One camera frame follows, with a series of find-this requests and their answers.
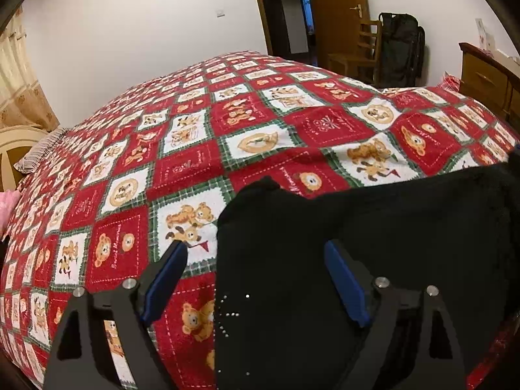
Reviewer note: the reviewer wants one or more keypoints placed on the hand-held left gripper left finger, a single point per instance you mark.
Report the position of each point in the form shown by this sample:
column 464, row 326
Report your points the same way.
column 164, row 280

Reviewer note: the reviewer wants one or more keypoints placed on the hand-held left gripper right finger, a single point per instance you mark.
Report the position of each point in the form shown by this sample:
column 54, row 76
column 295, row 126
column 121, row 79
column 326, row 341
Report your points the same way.
column 347, row 284

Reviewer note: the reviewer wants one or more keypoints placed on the black pants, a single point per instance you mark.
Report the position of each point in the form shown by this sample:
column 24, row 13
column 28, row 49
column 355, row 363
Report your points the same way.
column 406, row 219

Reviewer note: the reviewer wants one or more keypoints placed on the red bear printed blanket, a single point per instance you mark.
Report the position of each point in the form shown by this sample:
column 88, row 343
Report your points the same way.
column 183, row 170

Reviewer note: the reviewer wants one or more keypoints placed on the pink cloth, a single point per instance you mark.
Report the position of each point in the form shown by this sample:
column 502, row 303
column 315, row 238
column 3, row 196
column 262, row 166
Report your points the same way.
column 8, row 211

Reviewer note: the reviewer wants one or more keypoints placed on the striped pillow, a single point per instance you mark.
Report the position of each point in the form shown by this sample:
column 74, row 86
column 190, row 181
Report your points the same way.
column 38, row 150

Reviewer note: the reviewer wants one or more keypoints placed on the cream headboard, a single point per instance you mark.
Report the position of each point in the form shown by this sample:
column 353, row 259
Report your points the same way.
column 12, row 150

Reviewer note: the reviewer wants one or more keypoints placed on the brown wooden chair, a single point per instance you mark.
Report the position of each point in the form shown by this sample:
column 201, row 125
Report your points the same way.
column 349, row 61

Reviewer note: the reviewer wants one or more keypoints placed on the red plaid cloth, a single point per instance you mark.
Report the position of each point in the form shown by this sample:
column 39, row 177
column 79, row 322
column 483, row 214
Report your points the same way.
column 451, row 81

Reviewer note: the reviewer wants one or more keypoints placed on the black travel bag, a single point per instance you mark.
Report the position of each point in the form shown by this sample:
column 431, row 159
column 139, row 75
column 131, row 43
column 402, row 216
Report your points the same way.
column 400, row 53

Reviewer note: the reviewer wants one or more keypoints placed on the beige patterned curtain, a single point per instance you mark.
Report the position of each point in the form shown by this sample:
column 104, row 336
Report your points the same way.
column 20, row 89

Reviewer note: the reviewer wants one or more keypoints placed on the brown wooden dresser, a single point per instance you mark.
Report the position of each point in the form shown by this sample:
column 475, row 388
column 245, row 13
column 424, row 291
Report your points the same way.
column 483, row 77

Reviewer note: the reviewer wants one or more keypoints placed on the brown wooden door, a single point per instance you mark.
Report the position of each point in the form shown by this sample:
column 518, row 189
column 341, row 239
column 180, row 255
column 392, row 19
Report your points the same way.
column 333, row 16

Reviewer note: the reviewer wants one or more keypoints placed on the flat white box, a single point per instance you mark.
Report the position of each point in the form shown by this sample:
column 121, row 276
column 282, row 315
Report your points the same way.
column 508, row 55

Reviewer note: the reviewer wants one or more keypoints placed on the white upright card box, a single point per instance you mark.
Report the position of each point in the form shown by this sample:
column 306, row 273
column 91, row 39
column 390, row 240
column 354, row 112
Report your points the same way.
column 483, row 34

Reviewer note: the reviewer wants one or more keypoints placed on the dark wooden door frame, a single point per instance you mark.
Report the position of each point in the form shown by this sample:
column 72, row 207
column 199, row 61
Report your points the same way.
column 262, row 4

